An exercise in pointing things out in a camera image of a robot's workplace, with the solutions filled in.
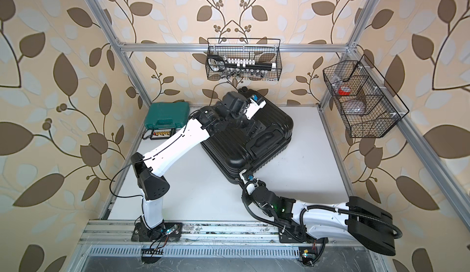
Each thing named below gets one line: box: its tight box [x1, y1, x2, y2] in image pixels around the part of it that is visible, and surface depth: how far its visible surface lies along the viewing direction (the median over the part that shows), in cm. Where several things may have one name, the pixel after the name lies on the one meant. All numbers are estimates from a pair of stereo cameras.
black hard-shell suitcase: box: [200, 88, 294, 183], surface depth 79 cm
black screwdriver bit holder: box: [149, 128, 177, 141], surface depth 107 cm
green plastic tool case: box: [144, 101, 190, 130], surface depth 111 cm
